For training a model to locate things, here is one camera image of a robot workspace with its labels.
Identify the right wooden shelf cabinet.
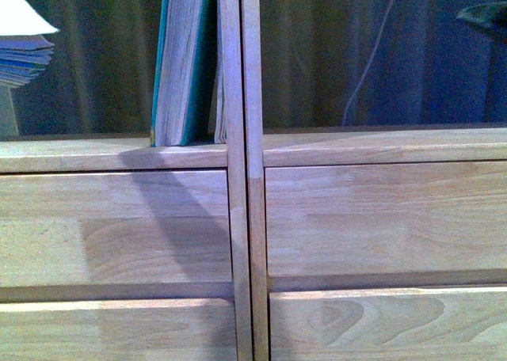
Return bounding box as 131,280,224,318
241,0,506,360

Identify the wooden shelf cabinet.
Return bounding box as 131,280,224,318
1,0,254,360
241,0,506,360

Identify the left wooden shelf cabinet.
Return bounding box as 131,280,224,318
1,0,254,360

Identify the thin white book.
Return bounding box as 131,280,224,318
214,64,226,144

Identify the teal cover book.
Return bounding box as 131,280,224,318
151,0,217,146

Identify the right upper drawer front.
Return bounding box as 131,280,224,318
265,161,506,277

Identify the upper wooden drawer front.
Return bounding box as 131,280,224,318
1,170,232,287

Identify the wooden drawer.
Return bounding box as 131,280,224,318
1,298,243,360
1,170,232,287

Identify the lower wooden drawer front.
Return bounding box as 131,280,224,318
1,298,243,360

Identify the right lower drawer front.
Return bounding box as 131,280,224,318
269,287,506,360

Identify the dark green object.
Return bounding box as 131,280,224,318
456,1,506,41

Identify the grey hanging cable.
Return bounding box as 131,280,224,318
342,0,402,125

